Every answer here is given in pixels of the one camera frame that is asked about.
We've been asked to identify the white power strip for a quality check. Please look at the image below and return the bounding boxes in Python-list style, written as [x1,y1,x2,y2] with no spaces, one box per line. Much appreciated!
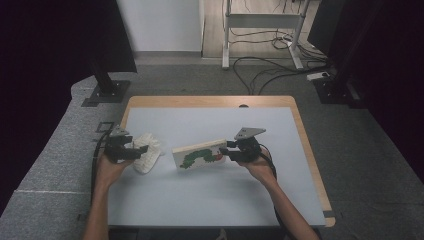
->
[306,70,331,82]

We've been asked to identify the white picture book green print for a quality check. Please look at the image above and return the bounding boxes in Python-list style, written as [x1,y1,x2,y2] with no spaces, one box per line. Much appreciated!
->
[171,138,229,171]

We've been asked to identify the person's right hand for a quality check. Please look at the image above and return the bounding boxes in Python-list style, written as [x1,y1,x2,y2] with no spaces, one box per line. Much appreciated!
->
[238,147,278,188]

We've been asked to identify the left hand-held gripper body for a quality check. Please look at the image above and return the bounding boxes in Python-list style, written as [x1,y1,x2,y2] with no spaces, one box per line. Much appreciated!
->
[103,125,132,164]

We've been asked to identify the black metal stand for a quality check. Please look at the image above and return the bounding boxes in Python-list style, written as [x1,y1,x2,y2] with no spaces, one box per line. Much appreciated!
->
[313,49,368,109]
[81,58,132,108]

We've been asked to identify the long black floor cable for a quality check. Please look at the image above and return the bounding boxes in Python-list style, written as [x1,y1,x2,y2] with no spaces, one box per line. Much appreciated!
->
[232,56,331,96]

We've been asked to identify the white desk frame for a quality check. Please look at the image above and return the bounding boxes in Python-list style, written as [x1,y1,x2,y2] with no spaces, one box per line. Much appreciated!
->
[221,0,311,70]

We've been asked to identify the tangle of black cables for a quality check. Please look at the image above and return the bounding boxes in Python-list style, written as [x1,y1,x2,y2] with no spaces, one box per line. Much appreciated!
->
[229,26,329,63]

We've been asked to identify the person's left hand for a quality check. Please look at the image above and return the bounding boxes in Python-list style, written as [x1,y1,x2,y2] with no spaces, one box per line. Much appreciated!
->
[95,154,133,190]

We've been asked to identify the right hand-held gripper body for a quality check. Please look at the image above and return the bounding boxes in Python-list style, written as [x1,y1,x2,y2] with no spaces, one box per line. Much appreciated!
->
[233,126,268,164]

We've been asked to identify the black floor tape marking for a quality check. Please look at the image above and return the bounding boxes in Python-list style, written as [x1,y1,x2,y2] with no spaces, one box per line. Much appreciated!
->
[95,121,115,135]

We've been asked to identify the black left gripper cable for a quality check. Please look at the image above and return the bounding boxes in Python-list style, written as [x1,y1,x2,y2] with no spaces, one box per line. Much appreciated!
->
[90,129,114,204]

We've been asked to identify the pale blue desk mat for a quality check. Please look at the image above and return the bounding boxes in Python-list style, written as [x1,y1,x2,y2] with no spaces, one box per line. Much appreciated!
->
[106,106,327,228]

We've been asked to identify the white waffle cloth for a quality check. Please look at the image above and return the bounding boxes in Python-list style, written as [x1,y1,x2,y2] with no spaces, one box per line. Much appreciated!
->
[131,132,166,175]

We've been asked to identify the black curtain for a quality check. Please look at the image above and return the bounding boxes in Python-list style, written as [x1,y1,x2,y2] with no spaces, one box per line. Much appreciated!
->
[307,0,424,184]
[0,0,138,216]

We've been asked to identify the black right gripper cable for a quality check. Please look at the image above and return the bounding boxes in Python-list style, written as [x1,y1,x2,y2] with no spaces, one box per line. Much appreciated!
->
[258,143,293,240]

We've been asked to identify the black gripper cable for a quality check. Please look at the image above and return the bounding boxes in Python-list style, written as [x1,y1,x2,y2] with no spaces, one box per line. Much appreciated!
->
[90,129,114,204]
[258,143,293,240]

